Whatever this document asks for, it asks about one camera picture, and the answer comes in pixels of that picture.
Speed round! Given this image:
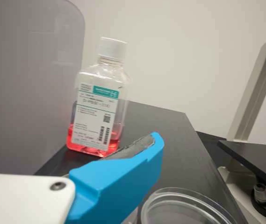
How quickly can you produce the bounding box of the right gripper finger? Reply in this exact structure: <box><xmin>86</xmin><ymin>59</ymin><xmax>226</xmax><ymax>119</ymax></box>
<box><xmin>65</xmin><ymin>132</ymin><xmax>165</xmax><ymax>224</ymax></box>

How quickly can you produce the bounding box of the petri dish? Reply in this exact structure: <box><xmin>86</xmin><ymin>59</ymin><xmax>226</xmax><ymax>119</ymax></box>
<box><xmin>140</xmin><ymin>186</ymin><xmax>238</xmax><ymax>224</ymax></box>

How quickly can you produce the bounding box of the black platform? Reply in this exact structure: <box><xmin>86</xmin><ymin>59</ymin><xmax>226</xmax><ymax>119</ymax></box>
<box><xmin>33</xmin><ymin>100</ymin><xmax>244</xmax><ymax>224</ymax></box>

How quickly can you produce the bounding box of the red liquid bottle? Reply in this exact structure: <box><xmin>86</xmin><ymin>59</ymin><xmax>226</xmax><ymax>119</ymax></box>
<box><xmin>66</xmin><ymin>36</ymin><xmax>132</xmax><ymax>158</ymax></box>

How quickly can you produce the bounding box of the grey rounded panel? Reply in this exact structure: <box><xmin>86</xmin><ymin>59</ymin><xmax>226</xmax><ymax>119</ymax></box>
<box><xmin>0</xmin><ymin>0</ymin><xmax>86</xmax><ymax>175</ymax></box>

